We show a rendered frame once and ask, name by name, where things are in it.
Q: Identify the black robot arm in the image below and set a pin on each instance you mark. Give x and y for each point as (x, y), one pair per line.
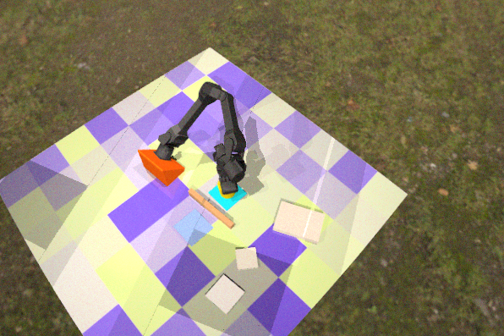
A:
(232, 164)

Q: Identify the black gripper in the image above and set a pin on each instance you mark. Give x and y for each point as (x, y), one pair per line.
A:
(227, 187)

